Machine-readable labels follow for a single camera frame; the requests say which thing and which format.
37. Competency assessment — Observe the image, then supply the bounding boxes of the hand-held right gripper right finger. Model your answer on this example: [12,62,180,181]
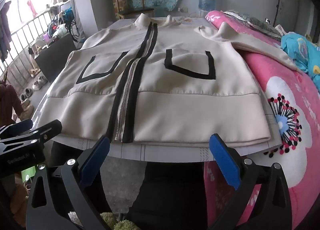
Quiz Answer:
[209,133,294,230]

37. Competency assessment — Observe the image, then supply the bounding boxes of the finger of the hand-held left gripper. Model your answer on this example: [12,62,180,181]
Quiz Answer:
[25,119,63,147]
[0,119,33,141]

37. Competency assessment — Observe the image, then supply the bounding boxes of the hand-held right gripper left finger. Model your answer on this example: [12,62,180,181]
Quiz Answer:
[26,135,112,230]

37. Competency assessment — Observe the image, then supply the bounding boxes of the beige zip jacket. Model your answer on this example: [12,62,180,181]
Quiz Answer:
[37,13,304,149]

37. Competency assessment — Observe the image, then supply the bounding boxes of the tan boot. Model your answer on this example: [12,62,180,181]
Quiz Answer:
[19,100,34,120]

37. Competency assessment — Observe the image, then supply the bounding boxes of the grey shoe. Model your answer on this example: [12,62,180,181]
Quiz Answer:
[20,88,33,101]

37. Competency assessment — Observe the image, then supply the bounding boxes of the green plush slipper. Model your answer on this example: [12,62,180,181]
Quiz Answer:
[100,211,130,230]

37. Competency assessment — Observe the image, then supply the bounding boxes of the person's black pants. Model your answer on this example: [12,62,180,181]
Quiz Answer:
[125,161,208,230]

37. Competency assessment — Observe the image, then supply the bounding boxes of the black cabinet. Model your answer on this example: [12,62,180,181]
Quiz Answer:
[35,32,78,83]

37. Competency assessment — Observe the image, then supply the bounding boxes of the pink floral blanket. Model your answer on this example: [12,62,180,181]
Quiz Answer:
[204,10,320,230]

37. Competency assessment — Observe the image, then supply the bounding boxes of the metal railing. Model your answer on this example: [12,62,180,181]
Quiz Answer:
[0,12,54,86]

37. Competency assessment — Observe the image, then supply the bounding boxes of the dark hanging garment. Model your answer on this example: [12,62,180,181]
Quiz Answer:
[0,0,13,61]

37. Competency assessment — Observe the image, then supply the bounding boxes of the blue bag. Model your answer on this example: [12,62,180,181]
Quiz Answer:
[62,10,74,24]

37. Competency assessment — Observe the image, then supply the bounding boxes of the red hanging garment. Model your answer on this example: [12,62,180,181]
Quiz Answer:
[27,0,38,18]

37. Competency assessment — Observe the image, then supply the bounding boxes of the blue patterned cloth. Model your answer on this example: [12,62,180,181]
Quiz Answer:
[280,32,320,86]

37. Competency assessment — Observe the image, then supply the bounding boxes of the grey fuzzy blanket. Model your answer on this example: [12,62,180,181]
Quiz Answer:
[224,9,283,42]

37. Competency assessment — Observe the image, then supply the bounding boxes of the wooden chair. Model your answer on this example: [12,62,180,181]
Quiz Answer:
[111,0,155,22]

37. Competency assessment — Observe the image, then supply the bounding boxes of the blue water jug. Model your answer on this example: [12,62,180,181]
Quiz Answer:
[199,0,217,16]

